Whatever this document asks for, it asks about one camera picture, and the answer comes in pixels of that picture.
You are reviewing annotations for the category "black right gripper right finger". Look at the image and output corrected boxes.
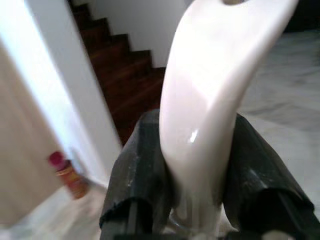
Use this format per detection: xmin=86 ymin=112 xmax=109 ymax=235
xmin=222 ymin=113 xmax=316 ymax=240

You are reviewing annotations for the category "orange can with red cap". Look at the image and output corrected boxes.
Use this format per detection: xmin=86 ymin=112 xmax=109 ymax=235
xmin=48 ymin=151 xmax=90 ymax=200

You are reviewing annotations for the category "beige wooden door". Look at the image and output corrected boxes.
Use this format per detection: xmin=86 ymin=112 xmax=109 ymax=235
xmin=0 ymin=42 xmax=66 ymax=226

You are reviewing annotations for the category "dark wooden staircase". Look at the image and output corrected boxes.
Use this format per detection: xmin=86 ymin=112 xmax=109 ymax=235
xmin=67 ymin=0 xmax=167 ymax=147

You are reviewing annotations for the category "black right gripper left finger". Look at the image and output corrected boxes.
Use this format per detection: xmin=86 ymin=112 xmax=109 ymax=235
xmin=99 ymin=109 xmax=176 ymax=240

